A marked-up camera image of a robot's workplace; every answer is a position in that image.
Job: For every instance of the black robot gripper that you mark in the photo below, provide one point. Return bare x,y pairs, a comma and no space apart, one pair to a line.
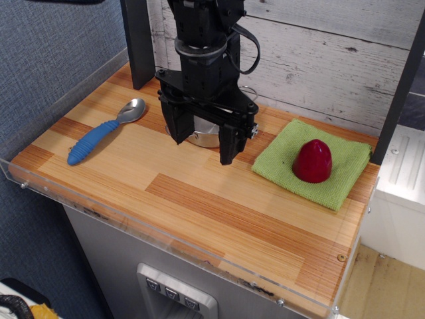
203,77

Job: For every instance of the red dome-shaped object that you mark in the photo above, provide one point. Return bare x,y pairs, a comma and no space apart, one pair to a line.
314,162

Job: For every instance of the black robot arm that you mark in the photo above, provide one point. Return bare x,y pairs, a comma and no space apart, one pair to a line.
208,44

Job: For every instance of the green folded cloth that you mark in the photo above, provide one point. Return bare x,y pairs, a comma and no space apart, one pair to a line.
349,161

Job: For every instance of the yellow object at corner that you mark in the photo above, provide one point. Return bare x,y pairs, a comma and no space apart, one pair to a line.
42,311

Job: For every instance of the small steel pot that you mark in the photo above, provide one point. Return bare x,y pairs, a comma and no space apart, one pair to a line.
206,136

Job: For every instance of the grey toy fridge cabinet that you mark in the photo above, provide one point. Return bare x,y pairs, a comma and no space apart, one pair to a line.
142,278

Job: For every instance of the clear acrylic table guard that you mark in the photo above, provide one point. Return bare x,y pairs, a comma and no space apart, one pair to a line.
285,246

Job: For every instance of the white toy appliance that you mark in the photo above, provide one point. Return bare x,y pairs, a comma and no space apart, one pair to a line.
394,223

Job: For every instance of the blue-handled metal spoon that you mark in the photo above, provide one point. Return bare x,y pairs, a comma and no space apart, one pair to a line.
131,112

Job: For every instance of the left black vertical post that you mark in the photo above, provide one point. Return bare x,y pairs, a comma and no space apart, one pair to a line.
139,42

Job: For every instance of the black vertical post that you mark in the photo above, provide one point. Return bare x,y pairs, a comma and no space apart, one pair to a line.
407,77
139,42

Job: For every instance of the right black vertical post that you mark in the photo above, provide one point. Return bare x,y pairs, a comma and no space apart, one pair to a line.
407,77

